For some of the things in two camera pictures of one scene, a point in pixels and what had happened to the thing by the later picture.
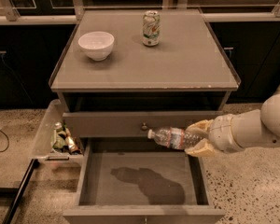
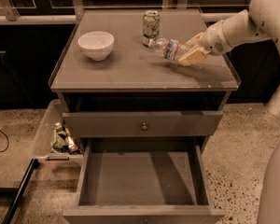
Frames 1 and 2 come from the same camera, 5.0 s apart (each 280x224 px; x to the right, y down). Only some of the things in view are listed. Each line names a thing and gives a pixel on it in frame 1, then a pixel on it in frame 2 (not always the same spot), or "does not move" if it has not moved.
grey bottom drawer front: [144, 215] does not move
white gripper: [221, 133] to [214, 38]
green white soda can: [151, 28] does not move
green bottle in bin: [59, 143] does not move
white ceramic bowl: [96, 45] does not move
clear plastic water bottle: [175, 138] to [169, 49]
